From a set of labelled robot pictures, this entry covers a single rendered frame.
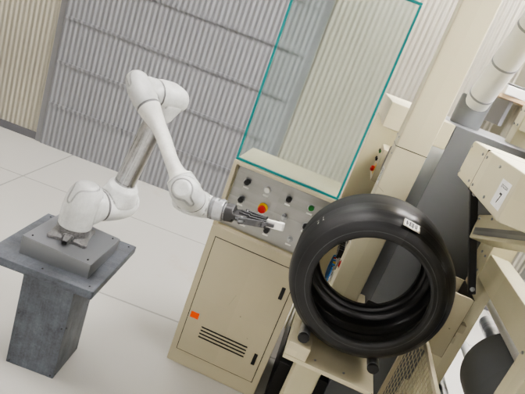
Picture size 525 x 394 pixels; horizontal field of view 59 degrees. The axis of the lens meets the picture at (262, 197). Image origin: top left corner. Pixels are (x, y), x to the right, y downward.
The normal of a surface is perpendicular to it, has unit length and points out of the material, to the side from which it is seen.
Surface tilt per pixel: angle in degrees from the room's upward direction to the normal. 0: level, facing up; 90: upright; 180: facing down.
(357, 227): 81
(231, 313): 90
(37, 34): 90
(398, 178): 90
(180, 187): 67
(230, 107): 90
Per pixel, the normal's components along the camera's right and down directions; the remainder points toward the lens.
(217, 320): -0.22, 0.25
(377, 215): -0.11, -0.54
